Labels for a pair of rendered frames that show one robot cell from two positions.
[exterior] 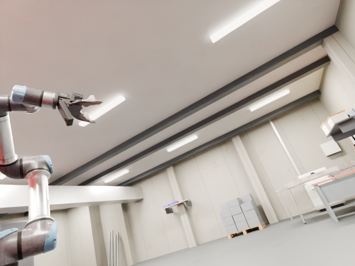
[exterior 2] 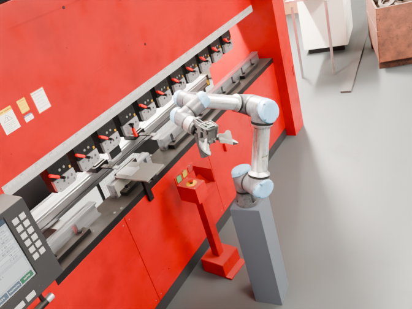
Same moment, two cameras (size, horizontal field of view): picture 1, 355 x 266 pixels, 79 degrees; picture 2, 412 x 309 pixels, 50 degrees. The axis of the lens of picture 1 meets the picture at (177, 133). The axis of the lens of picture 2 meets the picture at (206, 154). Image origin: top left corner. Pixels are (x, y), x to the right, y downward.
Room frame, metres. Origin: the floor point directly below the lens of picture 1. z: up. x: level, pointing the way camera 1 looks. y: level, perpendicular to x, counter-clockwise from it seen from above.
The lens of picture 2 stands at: (1.08, -1.28, 2.29)
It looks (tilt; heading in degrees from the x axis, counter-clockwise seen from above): 28 degrees down; 99
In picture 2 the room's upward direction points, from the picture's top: 17 degrees counter-clockwise
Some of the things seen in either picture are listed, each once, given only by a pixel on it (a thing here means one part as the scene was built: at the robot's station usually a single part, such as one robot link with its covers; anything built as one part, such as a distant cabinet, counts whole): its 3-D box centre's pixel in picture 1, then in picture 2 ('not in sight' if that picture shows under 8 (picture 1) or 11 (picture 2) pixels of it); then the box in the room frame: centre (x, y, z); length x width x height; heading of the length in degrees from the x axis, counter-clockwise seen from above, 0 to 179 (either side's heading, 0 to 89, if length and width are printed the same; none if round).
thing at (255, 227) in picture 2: not in sight; (261, 249); (0.91, 0.84, 0.39); 0.18 x 0.18 x 0.78; 68
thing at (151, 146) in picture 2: not in sight; (140, 143); (0.10, 1.85, 0.81); 0.64 x 0.08 x 0.14; 151
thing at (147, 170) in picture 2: not in sight; (139, 171); (0.28, 1.07, 1.00); 0.26 x 0.18 x 0.01; 151
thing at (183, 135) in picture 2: not in sight; (182, 136); (0.49, 1.64, 0.89); 0.30 x 0.05 x 0.03; 61
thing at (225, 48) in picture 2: not in sight; (223, 41); (0.90, 2.52, 1.26); 0.15 x 0.09 x 0.17; 61
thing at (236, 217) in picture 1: (240, 215); not in sight; (8.13, -1.14, 0.56); 1.15 x 0.75 x 1.11; 68
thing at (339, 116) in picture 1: (337, 120); not in sight; (5.25, -3.81, 1.95); 0.43 x 0.36 x 0.25; 158
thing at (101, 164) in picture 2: not in sight; (103, 165); (0.01, 1.22, 1.01); 0.26 x 0.12 x 0.05; 151
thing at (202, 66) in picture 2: not in sight; (200, 59); (0.71, 2.17, 1.26); 0.15 x 0.09 x 0.17; 61
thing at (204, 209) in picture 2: not in sight; (209, 224); (0.57, 1.19, 0.39); 0.06 x 0.06 x 0.54; 55
